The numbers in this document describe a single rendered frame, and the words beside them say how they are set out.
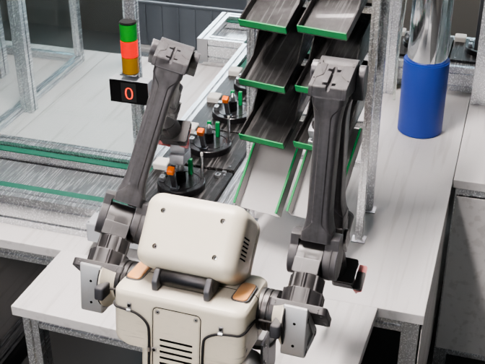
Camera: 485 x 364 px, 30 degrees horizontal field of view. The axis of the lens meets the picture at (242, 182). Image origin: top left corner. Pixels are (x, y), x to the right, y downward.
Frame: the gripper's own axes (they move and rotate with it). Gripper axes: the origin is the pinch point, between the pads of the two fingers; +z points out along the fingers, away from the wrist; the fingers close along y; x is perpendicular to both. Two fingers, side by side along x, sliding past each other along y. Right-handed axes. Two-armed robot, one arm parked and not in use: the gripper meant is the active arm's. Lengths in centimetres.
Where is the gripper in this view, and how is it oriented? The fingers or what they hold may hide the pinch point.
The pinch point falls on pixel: (179, 144)
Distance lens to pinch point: 259.1
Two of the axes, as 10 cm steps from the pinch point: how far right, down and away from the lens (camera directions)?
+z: 2.0, 4.2, 8.9
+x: -2.0, 9.0, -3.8
